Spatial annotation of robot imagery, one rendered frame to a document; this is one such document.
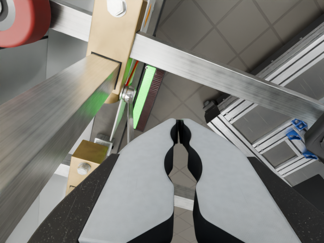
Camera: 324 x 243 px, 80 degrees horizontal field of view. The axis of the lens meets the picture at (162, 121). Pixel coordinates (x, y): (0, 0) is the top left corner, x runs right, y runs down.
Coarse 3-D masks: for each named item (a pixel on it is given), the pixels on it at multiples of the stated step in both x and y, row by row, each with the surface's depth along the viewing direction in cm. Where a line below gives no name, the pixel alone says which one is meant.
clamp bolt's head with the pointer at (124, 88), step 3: (135, 63) 34; (135, 66) 33; (132, 72) 32; (132, 75) 32; (129, 78) 30; (129, 81) 30; (126, 84) 29; (123, 87) 27; (126, 87) 28; (123, 90) 28; (135, 90) 29; (123, 93) 27; (135, 93) 29; (120, 96) 28; (123, 96) 28; (120, 99) 28; (123, 99) 28
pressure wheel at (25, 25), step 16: (0, 0) 18; (16, 0) 18; (32, 0) 18; (48, 0) 20; (0, 16) 19; (16, 16) 18; (32, 16) 18; (48, 16) 21; (0, 32) 19; (16, 32) 19; (32, 32) 19
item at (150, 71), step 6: (150, 72) 41; (144, 78) 42; (150, 78) 42; (144, 84) 43; (144, 90) 43; (138, 96) 44; (144, 96) 44; (138, 102) 45; (138, 108) 46; (138, 114) 47
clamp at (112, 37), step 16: (96, 0) 21; (128, 0) 21; (144, 0) 22; (96, 16) 21; (112, 16) 21; (128, 16) 21; (96, 32) 22; (112, 32) 22; (128, 32) 22; (96, 48) 23; (112, 48) 23; (128, 48) 23; (128, 64) 26; (112, 96) 27
